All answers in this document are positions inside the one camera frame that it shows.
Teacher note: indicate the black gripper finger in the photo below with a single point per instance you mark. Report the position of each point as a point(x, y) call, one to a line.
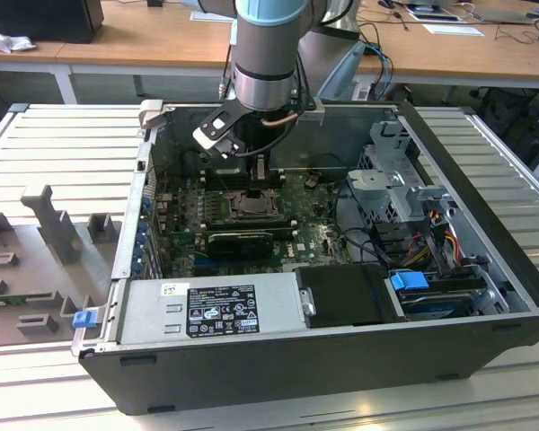
point(253, 168)
point(262, 168)

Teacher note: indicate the silver topped CPU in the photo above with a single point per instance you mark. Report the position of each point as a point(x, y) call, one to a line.
point(251, 206)

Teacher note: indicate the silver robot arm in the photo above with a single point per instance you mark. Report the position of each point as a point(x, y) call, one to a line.
point(265, 54)

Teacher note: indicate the CPU socket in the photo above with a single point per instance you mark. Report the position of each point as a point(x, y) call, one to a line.
point(231, 211)

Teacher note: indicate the blue slot retainer clip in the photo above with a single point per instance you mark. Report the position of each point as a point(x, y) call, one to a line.
point(141, 224)
point(137, 268)
point(146, 204)
point(139, 246)

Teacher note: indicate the black plastic cover box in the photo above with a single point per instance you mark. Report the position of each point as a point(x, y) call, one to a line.
point(341, 296)

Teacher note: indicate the green motherboard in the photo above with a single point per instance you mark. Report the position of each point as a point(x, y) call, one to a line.
point(305, 229)

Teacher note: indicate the black graphics card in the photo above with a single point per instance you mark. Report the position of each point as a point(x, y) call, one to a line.
point(238, 246)

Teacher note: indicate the grey plastic case latch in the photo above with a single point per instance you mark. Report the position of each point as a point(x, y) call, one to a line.
point(150, 112)

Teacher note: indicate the pale blue teach pendant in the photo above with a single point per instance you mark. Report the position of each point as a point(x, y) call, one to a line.
point(341, 76)

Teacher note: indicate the grey metal drive cage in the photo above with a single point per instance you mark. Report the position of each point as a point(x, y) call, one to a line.
point(386, 197)

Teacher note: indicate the white paper sheet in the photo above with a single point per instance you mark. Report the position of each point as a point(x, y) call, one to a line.
point(206, 15)
point(453, 29)

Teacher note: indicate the grey power supply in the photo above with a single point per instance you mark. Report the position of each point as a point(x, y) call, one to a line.
point(152, 310)

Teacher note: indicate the blue disk carrier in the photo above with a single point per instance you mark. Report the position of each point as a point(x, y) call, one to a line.
point(406, 283)

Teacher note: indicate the black open PC case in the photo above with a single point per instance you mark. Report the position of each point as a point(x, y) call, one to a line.
point(296, 372)

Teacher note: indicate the hard disk drive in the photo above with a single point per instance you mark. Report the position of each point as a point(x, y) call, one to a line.
point(431, 307)

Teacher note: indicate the blue case latch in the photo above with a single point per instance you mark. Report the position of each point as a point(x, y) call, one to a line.
point(83, 321)

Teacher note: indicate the grey parts rack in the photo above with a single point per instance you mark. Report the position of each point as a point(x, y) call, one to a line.
point(27, 269)

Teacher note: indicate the crumpled white paper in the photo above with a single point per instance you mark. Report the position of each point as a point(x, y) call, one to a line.
point(9, 42)

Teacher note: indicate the grey laptop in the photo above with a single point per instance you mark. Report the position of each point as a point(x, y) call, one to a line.
point(503, 15)

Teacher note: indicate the green RAM stick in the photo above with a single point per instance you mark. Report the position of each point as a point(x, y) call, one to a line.
point(4, 300)

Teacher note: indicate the black white camera mount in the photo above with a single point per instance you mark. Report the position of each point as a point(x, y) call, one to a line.
point(215, 123)

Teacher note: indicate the wooden desk white frame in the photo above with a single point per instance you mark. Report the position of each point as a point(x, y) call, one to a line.
point(139, 40)
point(453, 58)

